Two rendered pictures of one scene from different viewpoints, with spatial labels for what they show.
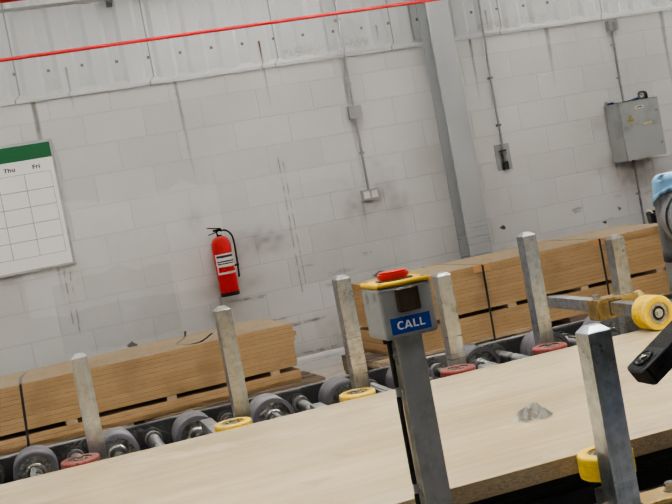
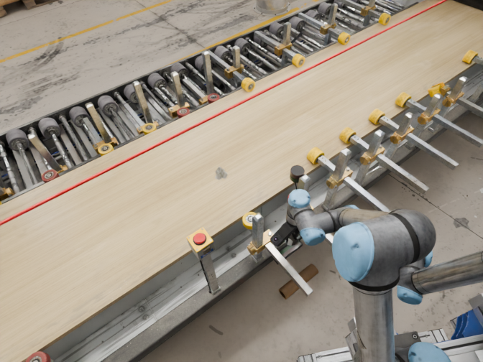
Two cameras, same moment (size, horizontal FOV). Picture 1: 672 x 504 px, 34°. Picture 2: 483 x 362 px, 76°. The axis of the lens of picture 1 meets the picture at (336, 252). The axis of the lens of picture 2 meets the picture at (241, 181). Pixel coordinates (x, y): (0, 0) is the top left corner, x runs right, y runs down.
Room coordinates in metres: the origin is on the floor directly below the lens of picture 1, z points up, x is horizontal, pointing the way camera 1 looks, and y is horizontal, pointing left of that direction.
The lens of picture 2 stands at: (0.86, -0.05, 2.20)
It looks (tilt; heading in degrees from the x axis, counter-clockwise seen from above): 53 degrees down; 342
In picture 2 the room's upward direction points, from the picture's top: 3 degrees counter-clockwise
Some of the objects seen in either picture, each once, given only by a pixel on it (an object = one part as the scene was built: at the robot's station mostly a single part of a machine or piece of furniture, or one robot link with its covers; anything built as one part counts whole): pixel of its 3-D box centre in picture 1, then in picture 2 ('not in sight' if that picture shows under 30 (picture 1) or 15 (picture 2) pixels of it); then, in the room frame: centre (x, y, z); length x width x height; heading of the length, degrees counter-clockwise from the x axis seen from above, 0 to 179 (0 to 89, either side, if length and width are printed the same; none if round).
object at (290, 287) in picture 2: not in sight; (298, 281); (1.44, -0.63, 0.04); 0.30 x 0.08 x 0.08; 106
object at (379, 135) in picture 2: not in sight; (366, 164); (1.65, -1.04, 0.89); 0.04 x 0.04 x 0.48; 16
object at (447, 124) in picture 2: not in sight; (440, 119); (1.74, -1.57, 0.95); 0.50 x 0.04 x 0.04; 16
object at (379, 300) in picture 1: (399, 309); (200, 243); (1.38, -0.06, 1.18); 0.07 x 0.07 x 0.08; 16
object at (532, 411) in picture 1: (533, 408); (221, 172); (1.88, -0.28, 0.91); 0.09 x 0.07 x 0.02; 163
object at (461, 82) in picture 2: not in sight; (443, 110); (1.86, -1.76, 0.87); 0.04 x 0.04 x 0.48; 16
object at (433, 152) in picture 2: not in sight; (413, 138); (1.67, -1.33, 0.95); 0.50 x 0.04 x 0.04; 16
